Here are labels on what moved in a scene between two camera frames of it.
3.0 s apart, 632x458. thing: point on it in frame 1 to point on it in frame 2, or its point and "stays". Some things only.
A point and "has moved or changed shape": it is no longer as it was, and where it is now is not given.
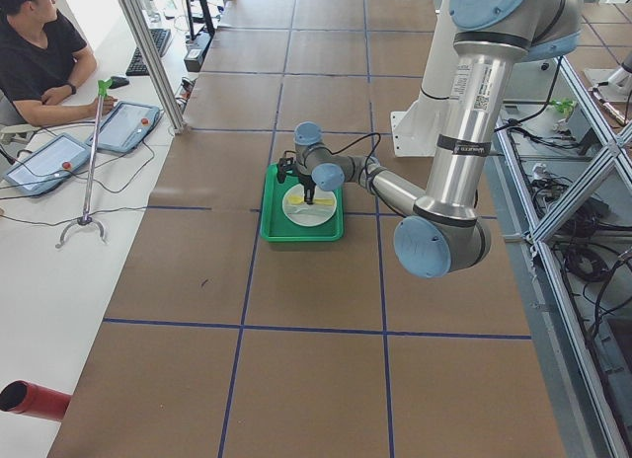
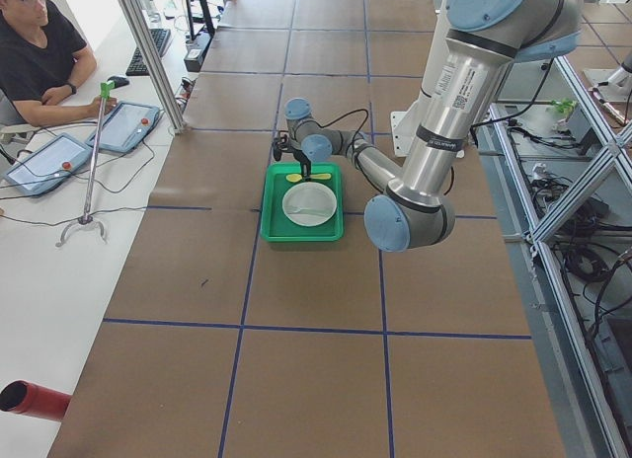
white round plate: x=304 y=214 stays
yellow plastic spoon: x=298 y=199 has moved or changed shape
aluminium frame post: x=132 y=5 stays
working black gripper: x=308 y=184 to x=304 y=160
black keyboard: x=137 y=65 stays
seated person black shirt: x=40 y=50 stays
